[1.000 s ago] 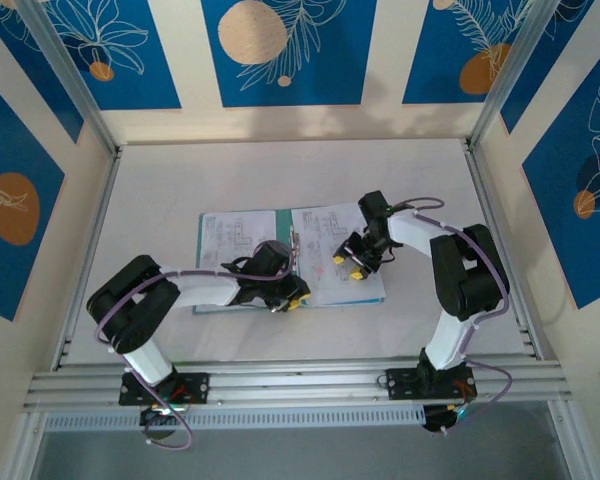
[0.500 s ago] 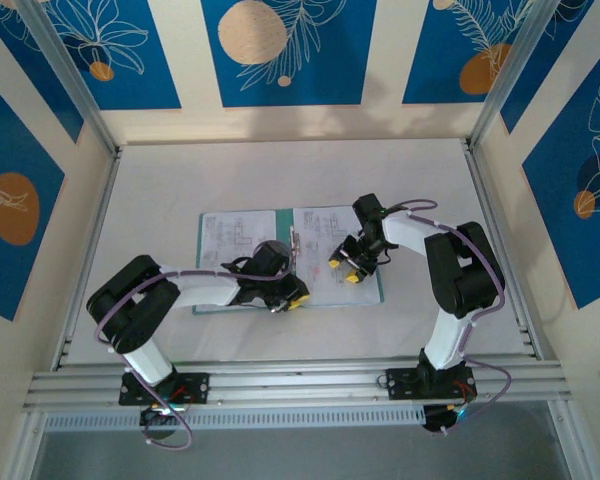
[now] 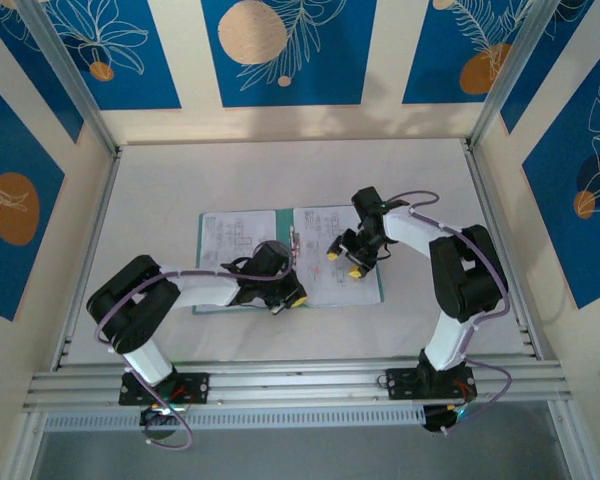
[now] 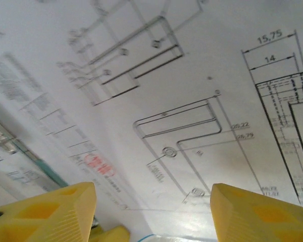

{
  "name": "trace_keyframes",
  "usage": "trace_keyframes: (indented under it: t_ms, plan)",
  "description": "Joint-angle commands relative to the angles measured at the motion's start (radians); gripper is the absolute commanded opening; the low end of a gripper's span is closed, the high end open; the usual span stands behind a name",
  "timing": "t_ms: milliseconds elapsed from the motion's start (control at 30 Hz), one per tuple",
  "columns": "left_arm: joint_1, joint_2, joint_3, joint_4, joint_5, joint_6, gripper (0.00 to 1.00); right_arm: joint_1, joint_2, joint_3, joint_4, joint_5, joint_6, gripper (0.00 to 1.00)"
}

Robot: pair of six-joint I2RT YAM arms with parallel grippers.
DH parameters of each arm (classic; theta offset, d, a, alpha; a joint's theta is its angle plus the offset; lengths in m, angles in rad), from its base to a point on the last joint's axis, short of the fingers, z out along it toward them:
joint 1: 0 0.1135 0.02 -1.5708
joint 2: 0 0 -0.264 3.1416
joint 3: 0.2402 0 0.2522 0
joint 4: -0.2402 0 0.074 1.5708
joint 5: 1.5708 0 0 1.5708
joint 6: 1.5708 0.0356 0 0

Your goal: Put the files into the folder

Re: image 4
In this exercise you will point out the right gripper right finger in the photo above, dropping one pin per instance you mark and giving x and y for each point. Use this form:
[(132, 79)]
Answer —
[(262, 219)]

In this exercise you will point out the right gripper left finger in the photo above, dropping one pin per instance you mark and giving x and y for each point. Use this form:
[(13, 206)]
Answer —
[(40, 216)]

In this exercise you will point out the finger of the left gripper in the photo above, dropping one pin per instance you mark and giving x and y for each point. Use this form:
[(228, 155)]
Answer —
[(116, 235)]

